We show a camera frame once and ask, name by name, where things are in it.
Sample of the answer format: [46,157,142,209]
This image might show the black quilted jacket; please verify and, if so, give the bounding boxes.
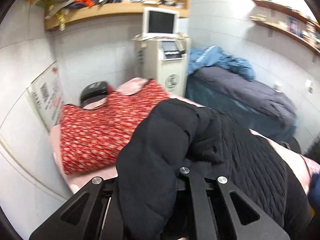
[116,99,312,239]

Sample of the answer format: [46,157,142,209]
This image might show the wall poster with text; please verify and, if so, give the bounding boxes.
[27,62,65,133]

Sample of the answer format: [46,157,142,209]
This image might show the wooden wall shelves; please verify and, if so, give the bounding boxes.
[249,0,319,56]

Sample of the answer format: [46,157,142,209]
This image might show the red floral garment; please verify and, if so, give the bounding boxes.
[60,80,170,175]

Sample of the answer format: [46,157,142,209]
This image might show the light blue crumpled sheet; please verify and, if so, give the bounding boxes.
[188,45,255,81]

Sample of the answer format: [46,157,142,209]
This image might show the white machine with screen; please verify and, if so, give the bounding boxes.
[132,7,190,96]

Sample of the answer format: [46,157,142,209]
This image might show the navy blue folded garment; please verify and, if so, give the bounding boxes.
[308,172,320,213]

